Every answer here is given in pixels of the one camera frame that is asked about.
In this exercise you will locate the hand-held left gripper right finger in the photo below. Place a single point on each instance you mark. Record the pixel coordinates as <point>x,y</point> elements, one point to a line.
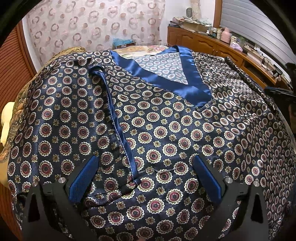
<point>207,178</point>

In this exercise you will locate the circle-print sheer curtain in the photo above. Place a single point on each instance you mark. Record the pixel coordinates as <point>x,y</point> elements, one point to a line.
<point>92,23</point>

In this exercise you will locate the slatted wooden wardrobe door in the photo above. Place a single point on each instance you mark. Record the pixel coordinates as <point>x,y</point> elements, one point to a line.
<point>13,69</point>

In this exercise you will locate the pale yellow cloth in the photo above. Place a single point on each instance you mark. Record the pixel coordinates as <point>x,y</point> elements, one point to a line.
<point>7,125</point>

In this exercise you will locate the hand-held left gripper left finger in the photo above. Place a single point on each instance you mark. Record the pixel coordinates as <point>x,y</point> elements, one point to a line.
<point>82,178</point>

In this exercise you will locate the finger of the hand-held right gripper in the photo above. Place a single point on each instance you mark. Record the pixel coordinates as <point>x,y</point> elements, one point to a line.
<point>281,91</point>

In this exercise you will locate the navy medallion-print satin robe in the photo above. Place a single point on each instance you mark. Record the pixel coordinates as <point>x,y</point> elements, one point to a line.
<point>150,115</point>

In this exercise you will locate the teal patterned box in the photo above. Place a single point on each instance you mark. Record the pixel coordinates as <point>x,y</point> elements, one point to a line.
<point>123,42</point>

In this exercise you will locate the long wooden cabinet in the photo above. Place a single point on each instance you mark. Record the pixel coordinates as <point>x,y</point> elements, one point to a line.
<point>198,42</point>

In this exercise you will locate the wooden window frame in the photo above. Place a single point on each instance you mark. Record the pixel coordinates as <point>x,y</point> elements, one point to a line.
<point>217,14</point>

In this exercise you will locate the pink bottle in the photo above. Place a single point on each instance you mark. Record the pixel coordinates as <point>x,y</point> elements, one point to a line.
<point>225,36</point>

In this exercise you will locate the pile of boxes and papers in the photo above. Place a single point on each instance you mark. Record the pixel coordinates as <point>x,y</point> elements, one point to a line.
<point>194,25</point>

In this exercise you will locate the lavender cloth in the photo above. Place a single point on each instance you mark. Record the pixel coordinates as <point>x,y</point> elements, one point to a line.
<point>236,47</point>

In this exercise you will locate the beige fabric ornament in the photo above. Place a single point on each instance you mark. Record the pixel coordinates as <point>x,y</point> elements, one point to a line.
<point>197,8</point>

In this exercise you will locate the grey window blind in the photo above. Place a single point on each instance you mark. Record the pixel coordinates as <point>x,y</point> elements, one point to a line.
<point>254,20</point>

